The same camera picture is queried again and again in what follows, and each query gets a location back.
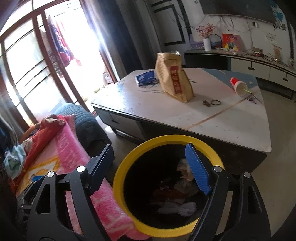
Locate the round dark ornament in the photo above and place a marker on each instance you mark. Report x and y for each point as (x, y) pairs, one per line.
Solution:
(215, 41)

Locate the white vase red flowers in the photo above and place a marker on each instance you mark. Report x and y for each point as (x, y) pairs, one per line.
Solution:
(205, 32)

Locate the yellow rimmed black trash bin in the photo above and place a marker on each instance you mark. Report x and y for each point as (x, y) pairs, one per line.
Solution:
(149, 166)

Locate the white coffee table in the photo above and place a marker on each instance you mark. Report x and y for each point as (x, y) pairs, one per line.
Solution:
(236, 127)

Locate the red paper cup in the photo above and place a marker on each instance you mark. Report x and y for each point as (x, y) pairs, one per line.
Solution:
(240, 87)

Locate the light blue cloth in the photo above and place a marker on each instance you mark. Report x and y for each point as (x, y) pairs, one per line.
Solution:
(14, 161)

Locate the wooden framed window door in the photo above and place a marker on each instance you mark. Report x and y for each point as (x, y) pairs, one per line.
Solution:
(50, 57)

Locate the blue snack packet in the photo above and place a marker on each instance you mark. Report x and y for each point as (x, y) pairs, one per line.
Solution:
(147, 78)

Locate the small dark trinket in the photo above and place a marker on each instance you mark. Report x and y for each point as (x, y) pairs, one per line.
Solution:
(206, 103)

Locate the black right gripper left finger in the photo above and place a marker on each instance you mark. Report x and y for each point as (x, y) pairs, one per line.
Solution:
(97, 168)

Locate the blue crumpled wrapper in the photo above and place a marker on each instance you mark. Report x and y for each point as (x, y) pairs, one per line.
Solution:
(36, 178)

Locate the colourful framed picture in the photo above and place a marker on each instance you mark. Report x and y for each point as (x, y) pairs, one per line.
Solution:
(231, 42)

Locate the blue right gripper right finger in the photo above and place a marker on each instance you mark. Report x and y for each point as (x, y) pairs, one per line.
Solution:
(198, 170)

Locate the red blanket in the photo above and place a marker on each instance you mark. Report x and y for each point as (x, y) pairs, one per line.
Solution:
(49, 127)

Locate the pink patterned blanket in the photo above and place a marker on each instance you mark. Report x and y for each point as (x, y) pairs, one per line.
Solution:
(65, 153)

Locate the white black tv cabinet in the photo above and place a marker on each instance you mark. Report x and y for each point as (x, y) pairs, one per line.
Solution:
(272, 76)

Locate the red snack wrapper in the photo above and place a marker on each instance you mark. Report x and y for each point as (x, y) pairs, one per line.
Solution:
(169, 194)

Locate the white foam net sleeve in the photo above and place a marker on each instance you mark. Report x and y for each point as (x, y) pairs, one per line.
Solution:
(185, 209)

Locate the brown paper bag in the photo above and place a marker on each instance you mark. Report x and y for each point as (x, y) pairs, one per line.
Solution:
(172, 77)

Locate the dark blue cushion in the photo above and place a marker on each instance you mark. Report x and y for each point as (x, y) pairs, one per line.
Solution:
(90, 134)

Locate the white plastic trash bag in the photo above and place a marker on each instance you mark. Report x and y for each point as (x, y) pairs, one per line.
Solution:
(186, 182)

